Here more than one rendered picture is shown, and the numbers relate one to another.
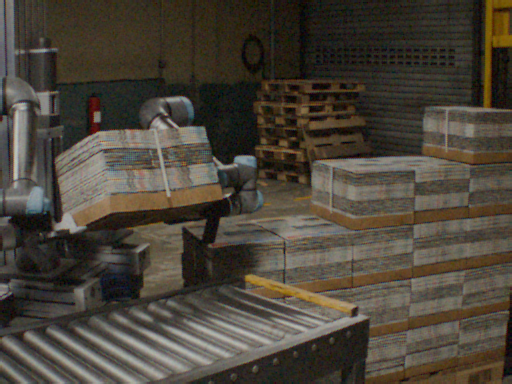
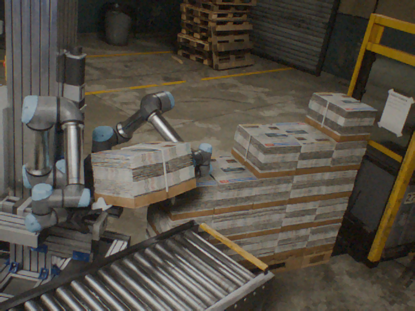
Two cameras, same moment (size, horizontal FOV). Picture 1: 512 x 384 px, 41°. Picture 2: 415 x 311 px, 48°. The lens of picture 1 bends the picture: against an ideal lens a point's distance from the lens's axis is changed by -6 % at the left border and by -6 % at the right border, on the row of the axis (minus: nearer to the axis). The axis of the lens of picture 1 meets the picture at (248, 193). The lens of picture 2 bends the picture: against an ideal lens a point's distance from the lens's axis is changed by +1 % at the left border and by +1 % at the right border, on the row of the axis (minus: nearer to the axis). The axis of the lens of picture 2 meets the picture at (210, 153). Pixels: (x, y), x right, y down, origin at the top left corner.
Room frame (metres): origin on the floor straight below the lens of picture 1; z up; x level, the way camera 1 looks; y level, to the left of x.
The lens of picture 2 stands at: (0.11, 0.34, 2.13)
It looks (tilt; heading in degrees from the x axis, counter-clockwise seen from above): 24 degrees down; 351
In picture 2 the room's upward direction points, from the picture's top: 10 degrees clockwise
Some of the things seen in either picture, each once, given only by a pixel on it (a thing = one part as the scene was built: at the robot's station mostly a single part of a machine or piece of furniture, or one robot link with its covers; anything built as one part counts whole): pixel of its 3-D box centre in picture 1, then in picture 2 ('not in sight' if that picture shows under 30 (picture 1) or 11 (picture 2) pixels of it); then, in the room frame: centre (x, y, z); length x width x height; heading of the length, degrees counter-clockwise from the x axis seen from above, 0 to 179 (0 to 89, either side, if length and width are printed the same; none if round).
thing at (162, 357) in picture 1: (140, 348); (146, 295); (1.62, 0.27, 0.77); 0.47 x 0.05 x 0.05; 42
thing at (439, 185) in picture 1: (417, 187); (299, 147); (3.01, -0.73, 0.95); 0.38 x 0.29 x 0.23; 22
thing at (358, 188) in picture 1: (361, 191); (265, 149); (2.90, -0.46, 0.95); 0.38 x 0.29 x 0.23; 21
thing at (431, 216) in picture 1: (417, 207); (296, 158); (3.01, -0.73, 0.86); 0.38 x 0.29 x 0.04; 22
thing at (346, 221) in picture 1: (361, 212); (262, 161); (2.90, -0.46, 0.86); 0.38 x 0.29 x 0.04; 21
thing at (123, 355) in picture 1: (118, 354); (133, 302); (1.58, 0.31, 0.77); 0.47 x 0.05 x 0.05; 42
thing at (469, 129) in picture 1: (465, 247); (320, 181); (3.12, -1.01, 0.65); 0.39 x 0.30 x 1.29; 22
